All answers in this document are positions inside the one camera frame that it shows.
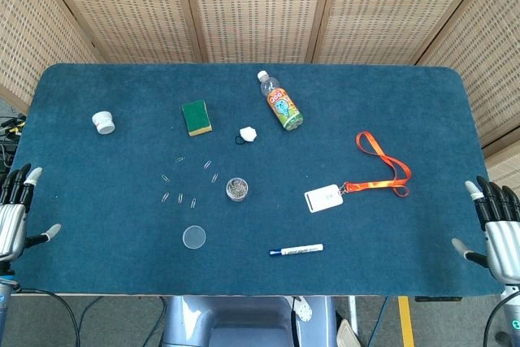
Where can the white round jar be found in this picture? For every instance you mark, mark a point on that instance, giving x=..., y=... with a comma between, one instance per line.
x=102, y=122

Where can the green yellow sponge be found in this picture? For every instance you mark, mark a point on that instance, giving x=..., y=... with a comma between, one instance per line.
x=196, y=118

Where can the grey blue robot torso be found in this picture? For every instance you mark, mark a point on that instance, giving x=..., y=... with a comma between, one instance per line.
x=243, y=322

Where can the round paperclip container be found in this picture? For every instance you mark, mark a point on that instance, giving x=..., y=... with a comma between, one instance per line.
x=237, y=189

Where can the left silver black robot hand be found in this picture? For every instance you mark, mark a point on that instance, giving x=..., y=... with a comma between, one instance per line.
x=10, y=221

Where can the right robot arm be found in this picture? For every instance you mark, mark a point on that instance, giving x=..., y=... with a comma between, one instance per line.
x=512, y=318

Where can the plastic bottle orange green label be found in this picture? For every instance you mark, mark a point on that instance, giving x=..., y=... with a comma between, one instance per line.
x=283, y=105

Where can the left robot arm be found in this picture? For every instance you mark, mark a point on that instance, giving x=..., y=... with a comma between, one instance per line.
x=5, y=306

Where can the white badge holder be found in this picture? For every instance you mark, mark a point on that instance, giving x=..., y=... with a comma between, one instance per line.
x=324, y=198

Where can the clear round plastic lid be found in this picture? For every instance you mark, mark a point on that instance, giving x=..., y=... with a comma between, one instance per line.
x=194, y=237

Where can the woven folding screen panel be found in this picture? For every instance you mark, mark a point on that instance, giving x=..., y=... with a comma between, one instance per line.
x=390, y=5
x=118, y=5
x=487, y=58
x=260, y=5
x=36, y=30

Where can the blue felt table cover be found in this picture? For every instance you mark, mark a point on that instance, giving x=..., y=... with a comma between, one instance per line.
x=365, y=241

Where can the blue white whiteboard marker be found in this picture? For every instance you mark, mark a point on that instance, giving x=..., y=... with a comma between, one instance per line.
x=298, y=250

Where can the white crumpled tissue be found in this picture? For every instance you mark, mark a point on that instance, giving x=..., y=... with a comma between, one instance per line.
x=248, y=134

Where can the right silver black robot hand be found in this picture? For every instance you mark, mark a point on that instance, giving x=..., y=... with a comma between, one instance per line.
x=501, y=237

